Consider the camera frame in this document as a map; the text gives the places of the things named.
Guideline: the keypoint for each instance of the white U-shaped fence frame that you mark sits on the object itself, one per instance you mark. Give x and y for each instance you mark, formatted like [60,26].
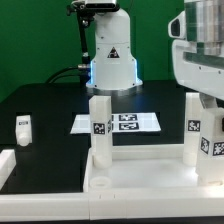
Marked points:
[108,204]

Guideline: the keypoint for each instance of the white marker base sheet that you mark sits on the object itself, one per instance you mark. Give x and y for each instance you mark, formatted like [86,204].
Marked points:
[121,123]

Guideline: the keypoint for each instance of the black camera stand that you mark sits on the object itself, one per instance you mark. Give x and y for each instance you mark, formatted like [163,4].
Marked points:
[84,18]

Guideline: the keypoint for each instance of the white desk tabletop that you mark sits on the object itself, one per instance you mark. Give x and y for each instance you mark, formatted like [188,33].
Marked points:
[137,167]

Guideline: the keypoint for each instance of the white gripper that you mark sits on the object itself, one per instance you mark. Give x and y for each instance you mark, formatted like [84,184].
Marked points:
[203,73]

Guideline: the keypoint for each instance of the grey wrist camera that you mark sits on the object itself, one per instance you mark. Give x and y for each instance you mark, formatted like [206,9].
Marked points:
[177,27]

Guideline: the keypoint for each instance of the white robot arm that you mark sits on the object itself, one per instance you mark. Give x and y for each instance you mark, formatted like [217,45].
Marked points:
[197,48]

